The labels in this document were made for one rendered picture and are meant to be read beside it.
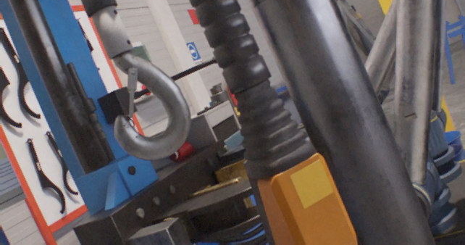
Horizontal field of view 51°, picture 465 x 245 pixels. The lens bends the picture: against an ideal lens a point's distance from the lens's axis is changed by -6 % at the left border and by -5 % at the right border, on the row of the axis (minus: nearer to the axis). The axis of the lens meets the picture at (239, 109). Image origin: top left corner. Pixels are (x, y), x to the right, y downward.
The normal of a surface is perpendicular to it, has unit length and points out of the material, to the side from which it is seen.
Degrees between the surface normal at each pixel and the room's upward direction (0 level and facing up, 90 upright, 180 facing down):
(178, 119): 85
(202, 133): 90
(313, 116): 90
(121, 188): 90
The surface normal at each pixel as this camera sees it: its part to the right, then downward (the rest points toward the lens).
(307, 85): -0.55, 0.30
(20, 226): 0.84, -0.35
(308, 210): 0.33, -0.09
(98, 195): -0.36, 0.22
